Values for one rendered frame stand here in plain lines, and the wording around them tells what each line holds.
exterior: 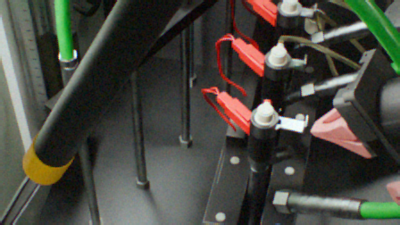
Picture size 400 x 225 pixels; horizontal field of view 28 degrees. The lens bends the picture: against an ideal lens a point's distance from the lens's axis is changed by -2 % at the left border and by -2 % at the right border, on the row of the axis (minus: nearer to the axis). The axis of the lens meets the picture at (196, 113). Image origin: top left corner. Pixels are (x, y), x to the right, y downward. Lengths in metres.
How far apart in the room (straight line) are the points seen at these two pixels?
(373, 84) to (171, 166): 0.46
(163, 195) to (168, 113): 0.14
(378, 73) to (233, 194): 0.26
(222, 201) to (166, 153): 0.24
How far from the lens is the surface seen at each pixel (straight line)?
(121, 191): 1.11
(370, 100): 0.73
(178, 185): 1.11
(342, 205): 0.70
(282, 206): 0.74
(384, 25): 0.54
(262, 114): 0.80
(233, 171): 0.94
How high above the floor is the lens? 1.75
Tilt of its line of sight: 51 degrees down
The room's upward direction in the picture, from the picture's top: 1 degrees clockwise
